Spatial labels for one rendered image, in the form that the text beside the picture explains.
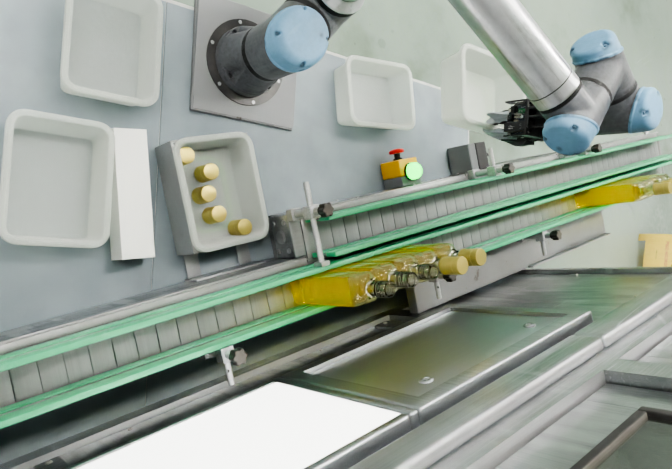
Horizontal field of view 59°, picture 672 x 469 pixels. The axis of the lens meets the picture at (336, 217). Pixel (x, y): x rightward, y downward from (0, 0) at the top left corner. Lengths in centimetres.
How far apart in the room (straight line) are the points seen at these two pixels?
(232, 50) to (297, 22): 18
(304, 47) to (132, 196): 43
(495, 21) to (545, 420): 55
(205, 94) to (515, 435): 89
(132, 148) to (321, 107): 52
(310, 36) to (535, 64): 45
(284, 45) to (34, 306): 64
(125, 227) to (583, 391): 80
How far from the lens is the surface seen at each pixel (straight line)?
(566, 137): 98
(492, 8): 91
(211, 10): 136
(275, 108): 138
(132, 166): 116
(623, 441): 82
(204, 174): 121
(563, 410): 90
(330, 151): 147
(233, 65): 129
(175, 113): 128
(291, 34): 117
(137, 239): 115
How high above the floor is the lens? 189
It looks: 51 degrees down
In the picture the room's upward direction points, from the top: 83 degrees clockwise
